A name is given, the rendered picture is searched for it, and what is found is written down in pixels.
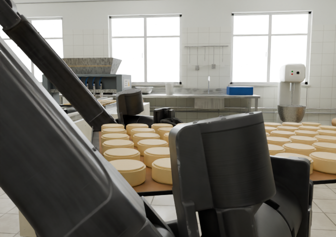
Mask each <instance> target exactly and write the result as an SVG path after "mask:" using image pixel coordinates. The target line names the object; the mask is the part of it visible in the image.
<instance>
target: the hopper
mask: <svg viewBox="0 0 336 237"><path fill-rule="evenodd" d="M62 60H63V61H64V62H65V63H66V64H67V65H68V67H69V68H70V69H71V70H72V71H73V72H74V74H116V73H117V71H118V69H119V67H120V64H121V62H122V59H118V58H114V57H84V58H62Z"/></svg>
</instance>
